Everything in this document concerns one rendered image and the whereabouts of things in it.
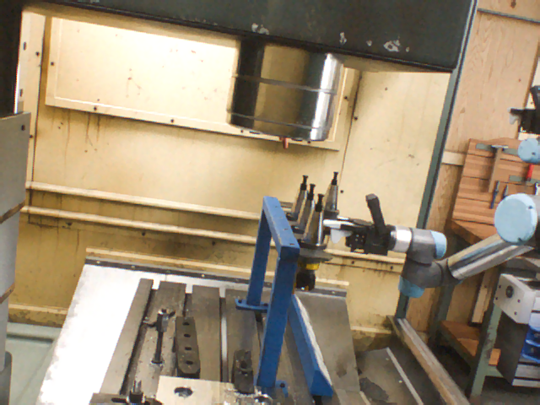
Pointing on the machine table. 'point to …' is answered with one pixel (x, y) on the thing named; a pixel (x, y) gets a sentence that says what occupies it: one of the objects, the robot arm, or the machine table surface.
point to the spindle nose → (283, 90)
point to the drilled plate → (211, 393)
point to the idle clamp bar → (182, 337)
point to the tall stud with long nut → (160, 333)
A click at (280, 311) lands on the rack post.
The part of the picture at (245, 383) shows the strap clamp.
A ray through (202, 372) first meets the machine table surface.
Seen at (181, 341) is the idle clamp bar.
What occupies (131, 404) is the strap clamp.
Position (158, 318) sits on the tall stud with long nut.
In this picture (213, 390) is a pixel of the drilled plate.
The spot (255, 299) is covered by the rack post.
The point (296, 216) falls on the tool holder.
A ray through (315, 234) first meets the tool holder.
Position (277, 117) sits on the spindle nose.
